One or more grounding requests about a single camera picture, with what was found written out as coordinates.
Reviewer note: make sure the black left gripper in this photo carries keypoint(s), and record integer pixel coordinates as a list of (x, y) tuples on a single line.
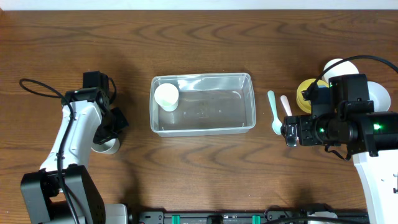
[(109, 130)]

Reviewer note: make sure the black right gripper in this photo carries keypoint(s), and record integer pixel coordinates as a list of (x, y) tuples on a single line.
[(302, 130)]

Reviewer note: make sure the light blue plastic cup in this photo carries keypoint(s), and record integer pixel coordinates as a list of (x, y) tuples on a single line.
[(109, 147)]

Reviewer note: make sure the cream white plastic cup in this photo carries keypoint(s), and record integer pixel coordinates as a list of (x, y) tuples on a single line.
[(166, 96)]

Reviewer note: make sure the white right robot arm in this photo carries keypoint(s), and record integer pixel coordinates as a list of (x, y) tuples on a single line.
[(371, 142)]

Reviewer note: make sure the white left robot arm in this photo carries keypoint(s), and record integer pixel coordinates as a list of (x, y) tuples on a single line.
[(62, 188)]

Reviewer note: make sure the clear plastic container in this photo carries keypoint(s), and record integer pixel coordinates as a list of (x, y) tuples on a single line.
[(208, 104)]

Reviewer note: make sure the yellow plastic bowl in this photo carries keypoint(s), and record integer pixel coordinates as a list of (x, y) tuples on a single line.
[(321, 103)]

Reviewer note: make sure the mint green plastic spoon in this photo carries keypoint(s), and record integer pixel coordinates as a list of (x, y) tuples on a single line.
[(276, 123)]

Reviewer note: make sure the pink plastic fork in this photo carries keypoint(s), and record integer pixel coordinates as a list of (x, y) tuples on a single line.
[(286, 105)]

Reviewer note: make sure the cream white plastic bowl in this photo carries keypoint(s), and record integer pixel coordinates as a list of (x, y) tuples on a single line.
[(345, 68)]

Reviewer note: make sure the light blue plastic bowl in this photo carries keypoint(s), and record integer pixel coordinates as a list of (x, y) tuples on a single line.
[(380, 96)]

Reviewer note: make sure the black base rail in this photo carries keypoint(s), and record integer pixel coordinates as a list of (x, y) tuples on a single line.
[(271, 214)]

